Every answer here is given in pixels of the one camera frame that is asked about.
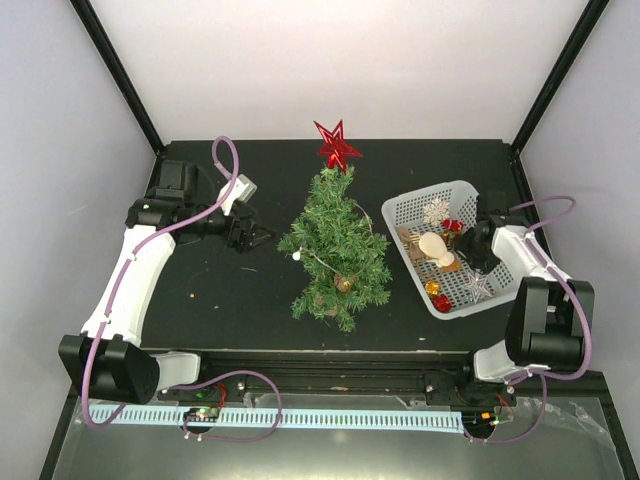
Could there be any silver star ornament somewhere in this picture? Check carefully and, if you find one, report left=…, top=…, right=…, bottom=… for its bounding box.
left=463, top=271, right=493, bottom=304

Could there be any fairy light string with battery box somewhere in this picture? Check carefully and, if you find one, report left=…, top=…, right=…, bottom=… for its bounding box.
left=291, top=199, right=376, bottom=281

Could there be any white plastic basket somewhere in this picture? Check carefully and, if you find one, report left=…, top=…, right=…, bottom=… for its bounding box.
left=381, top=180, right=519, bottom=321

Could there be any small green christmas tree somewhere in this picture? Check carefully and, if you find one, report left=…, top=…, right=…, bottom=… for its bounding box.
left=278, top=167, right=392, bottom=333

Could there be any pine cone ornament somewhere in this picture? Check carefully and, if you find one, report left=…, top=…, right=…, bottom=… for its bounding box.
left=334, top=273, right=354, bottom=293

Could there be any red foil star ornament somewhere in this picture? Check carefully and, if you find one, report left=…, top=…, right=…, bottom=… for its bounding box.
left=314, top=119, right=363, bottom=173

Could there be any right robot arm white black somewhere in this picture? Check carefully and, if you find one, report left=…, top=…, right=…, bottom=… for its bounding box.
left=454, top=191, right=595, bottom=405

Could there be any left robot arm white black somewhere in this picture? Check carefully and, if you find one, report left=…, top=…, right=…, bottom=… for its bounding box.
left=58, top=161, right=275, bottom=404

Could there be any red bow ornament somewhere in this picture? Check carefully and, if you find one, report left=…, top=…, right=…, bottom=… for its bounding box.
left=442, top=218, right=465, bottom=232

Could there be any wooden snowman ornament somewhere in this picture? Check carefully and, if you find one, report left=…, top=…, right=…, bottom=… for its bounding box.
left=418, top=232, right=455, bottom=268

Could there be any white wooden snowflake ornament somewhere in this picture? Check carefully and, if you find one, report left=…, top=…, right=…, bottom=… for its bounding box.
left=423, top=198, right=450, bottom=227

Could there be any gold gift box ornament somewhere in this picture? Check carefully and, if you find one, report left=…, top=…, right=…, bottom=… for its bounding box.
left=424, top=280, right=441, bottom=298

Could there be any red gift box ornament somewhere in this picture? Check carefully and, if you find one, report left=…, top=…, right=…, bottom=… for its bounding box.
left=432, top=294, right=452, bottom=313

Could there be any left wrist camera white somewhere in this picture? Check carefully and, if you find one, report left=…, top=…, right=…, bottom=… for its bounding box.
left=217, top=174, right=257, bottom=216

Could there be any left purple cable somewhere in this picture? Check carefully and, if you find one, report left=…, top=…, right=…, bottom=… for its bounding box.
left=80, top=135, right=284, bottom=443

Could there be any light blue slotted cable duct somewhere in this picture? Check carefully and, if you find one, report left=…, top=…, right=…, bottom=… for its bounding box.
left=112, top=405, right=464, bottom=434

